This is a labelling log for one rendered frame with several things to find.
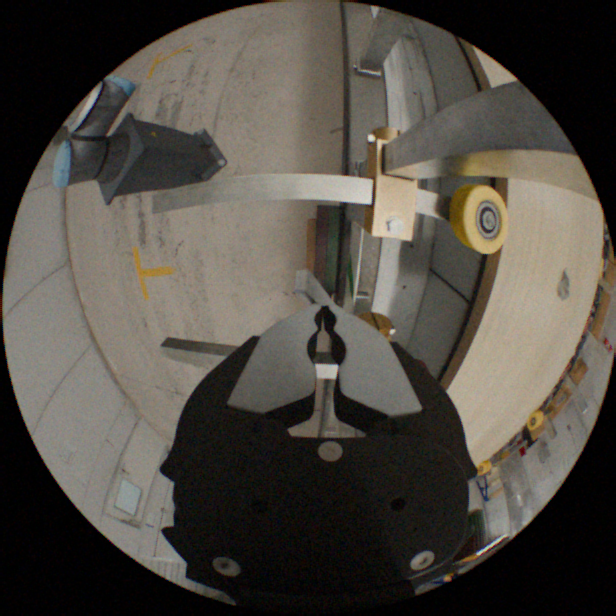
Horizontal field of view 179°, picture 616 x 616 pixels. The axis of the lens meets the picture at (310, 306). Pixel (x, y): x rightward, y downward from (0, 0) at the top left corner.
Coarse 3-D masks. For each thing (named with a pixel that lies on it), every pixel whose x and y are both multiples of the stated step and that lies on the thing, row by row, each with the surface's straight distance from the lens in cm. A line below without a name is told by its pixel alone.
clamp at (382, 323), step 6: (366, 312) 32; (372, 312) 33; (360, 318) 30; (366, 318) 31; (372, 318) 31; (378, 318) 31; (384, 318) 32; (372, 324) 30; (378, 324) 30; (384, 324) 30; (390, 324) 31; (378, 330) 29; (384, 330) 29; (390, 330) 31
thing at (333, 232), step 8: (336, 216) 40; (336, 224) 40; (328, 232) 40; (336, 232) 40; (328, 240) 41; (336, 240) 41; (328, 248) 41; (336, 248) 41; (328, 256) 41; (336, 256) 41; (328, 264) 42; (328, 272) 42; (328, 280) 43; (328, 288) 43
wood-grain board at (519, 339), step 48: (528, 192) 35; (528, 240) 35; (576, 240) 59; (480, 288) 33; (528, 288) 39; (576, 288) 67; (480, 336) 34; (528, 336) 47; (576, 336) 95; (480, 384) 45; (528, 384) 70; (480, 432) 74
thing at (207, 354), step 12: (168, 348) 41; (180, 348) 39; (192, 348) 39; (204, 348) 38; (216, 348) 37; (228, 348) 37; (180, 360) 41; (192, 360) 39; (204, 360) 38; (216, 360) 37; (312, 360) 33; (324, 360) 33; (324, 372) 34; (336, 372) 34
